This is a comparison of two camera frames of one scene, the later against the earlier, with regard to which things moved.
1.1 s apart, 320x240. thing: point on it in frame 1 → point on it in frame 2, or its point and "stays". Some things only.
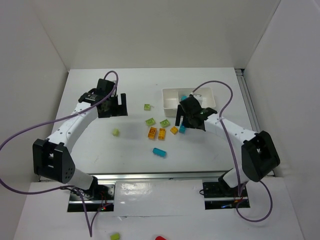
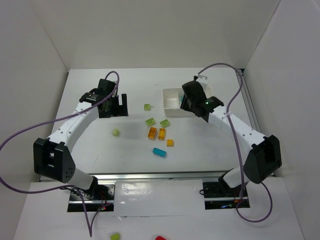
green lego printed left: [150, 122] stays
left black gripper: [114, 110] stays
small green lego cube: [115, 132] stays
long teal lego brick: [159, 152] stays
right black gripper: [186, 120] → [186, 105]
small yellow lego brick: [174, 130] → [170, 142]
